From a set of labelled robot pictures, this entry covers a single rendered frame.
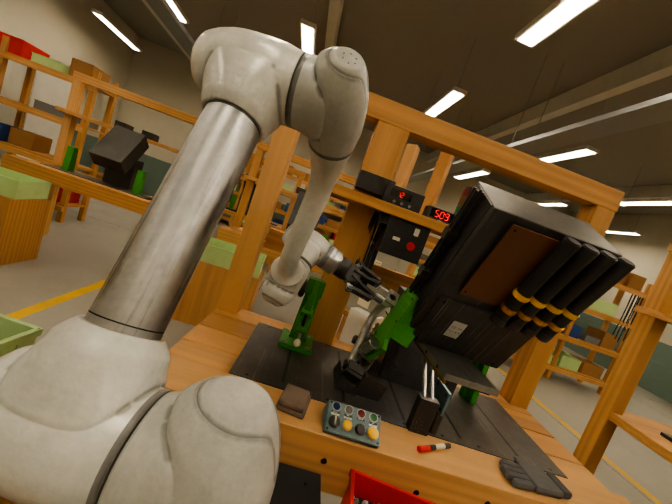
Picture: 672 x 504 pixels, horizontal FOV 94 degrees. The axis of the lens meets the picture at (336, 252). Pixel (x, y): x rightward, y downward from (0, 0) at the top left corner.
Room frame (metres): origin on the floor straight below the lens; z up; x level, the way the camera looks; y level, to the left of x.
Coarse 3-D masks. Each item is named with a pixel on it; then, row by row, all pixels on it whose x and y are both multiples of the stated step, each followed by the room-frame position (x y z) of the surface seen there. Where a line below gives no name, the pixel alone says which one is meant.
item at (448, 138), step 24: (384, 120) 1.33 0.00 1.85; (408, 120) 1.33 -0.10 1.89; (432, 120) 1.34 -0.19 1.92; (432, 144) 1.39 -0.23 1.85; (456, 144) 1.35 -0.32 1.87; (480, 144) 1.36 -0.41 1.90; (504, 168) 1.37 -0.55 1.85; (528, 168) 1.37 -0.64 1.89; (552, 168) 1.38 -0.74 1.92; (552, 192) 1.45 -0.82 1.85; (576, 192) 1.39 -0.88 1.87; (600, 192) 1.40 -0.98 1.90; (624, 192) 1.41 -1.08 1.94
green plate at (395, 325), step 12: (408, 288) 1.07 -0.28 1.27; (408, 300) 1.00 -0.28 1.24; (396, 312) 1.03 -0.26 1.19; (408, 312) 0.97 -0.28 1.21; (384, 324) 1.05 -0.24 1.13; (396, 324) 0.97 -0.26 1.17; (408, 324) 0.99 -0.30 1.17; (384, 336) 0.99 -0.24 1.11; (396, 336) 0.98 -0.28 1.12; (408, 336) 0.99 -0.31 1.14
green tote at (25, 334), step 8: (0, 320) 0.65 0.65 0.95; (8, 320) 0.65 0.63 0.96; (16, 320) 0.66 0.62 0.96; (0, 328) 0.65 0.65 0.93; (8, 328) 0.65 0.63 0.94; (16, 328) 0.65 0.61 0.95; (24, 328) 0.65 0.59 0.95; (32, 328) 0.65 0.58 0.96; (40, 328) 0.66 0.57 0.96; (0, 336) 0.65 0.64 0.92; (8, 336) 0.65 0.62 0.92; (16, 336) 0.61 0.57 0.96; (24, 336) 0.62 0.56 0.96; (32, 336) 0.64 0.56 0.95; (0, 344) 0.57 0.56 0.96; (8, 344) 0.59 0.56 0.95; (16, 344) 0.61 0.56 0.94; (24, 344) 0.63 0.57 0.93; (32, 344) 0.65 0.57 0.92; (0, 352) 0.58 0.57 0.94; (8, 352) 0.60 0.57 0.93
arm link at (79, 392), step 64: (192, 64) 0.56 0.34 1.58; (256, 64) 0.53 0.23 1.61; (192, 128) 0.53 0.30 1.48; (256, 128) 0.55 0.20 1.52; (192, 192) 0.46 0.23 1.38; (128, 256) 0.42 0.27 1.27; (192, 256) 0.46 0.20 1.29; (128, 320) 0.39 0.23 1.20; (0, 384) 0.33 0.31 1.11; (64, 384) 0.33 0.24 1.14; (128, 384) 0.36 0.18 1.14; (0, 448) 0.30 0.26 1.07; (64, 448) 0.31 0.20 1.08
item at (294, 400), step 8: (288, 384) 0.84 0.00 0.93; (288, 392) 0.80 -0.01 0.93; (296, 392) 0.82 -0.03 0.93; (304, 392) 0.83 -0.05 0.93; (280, 400) 0.76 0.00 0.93; (288, 400) 0.77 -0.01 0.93; (296, 400) 0.78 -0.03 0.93; (304, 400) 0.79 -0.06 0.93; (280, 408) 0.76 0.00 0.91; (288, 408) 0.76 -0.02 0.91; (296, 408) 0.76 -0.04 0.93; (304, 408) 0.76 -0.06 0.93; (296, 416) 0.75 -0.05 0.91
